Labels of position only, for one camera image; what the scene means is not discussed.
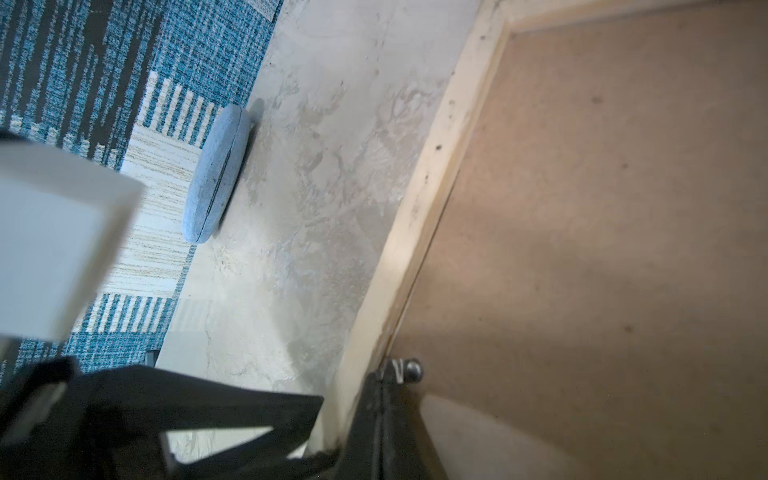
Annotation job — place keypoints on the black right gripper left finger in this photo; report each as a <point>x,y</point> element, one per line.
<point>361,457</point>

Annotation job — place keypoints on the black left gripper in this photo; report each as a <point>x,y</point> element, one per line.
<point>58,423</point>

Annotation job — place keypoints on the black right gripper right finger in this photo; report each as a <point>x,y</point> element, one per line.
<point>407,449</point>

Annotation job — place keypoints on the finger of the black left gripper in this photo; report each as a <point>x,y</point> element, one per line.
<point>265,457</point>

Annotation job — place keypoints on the light wooden picture frame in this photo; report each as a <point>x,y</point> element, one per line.
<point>378,319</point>

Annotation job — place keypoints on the brown frame backing board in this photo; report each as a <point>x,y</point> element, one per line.
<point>594,302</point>

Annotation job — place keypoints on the blue grey glasses case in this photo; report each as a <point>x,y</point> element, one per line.
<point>216,173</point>

